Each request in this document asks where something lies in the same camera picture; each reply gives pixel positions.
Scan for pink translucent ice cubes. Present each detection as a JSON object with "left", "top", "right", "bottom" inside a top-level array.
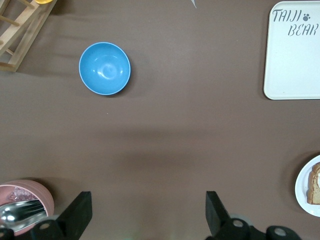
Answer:
[{"left": 6, "top": 186, "right": 38, "bottom": 202}]

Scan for cream bear print tray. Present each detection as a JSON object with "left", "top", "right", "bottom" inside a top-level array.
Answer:
[{"left": 263, "top": 1, "right": 320, "bottom": 101}]

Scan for metal scoop spoon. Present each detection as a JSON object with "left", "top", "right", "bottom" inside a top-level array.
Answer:
[{"left": 0, "top": 201, "right": 47, "bottom": 232}]

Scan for white round plate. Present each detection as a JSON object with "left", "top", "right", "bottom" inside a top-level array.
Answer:
[{"left": 294, "top": 154, "right": 320, "bottom": 217}]

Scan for pink bowl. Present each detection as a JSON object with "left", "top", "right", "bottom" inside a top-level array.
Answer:
[{"left": 0, "top": 179, "right": 55, "bottom": 236}]

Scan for wooden mug rack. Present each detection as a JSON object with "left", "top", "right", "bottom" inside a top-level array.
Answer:
[{"left": 0, "top": 0, "right": 57, "bottom": 73}]

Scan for stacked bread slices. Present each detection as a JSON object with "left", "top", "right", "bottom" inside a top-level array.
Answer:
[{"left": 306, "top": 161, "right": 320, "bottom": 205}]

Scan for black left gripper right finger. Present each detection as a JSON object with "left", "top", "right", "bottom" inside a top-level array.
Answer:
[{"left": 205, "top": 191, "right": 254, "bottom": 240}]

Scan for blue bowl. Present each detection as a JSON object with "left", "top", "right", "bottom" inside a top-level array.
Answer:
[{"left": 78, "top": 41, "right": 132, "bottom": 96}]

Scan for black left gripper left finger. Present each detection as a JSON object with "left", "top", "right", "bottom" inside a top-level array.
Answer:
[{"left": 31, "top": 191, "right": 93, "bottom": 240}]

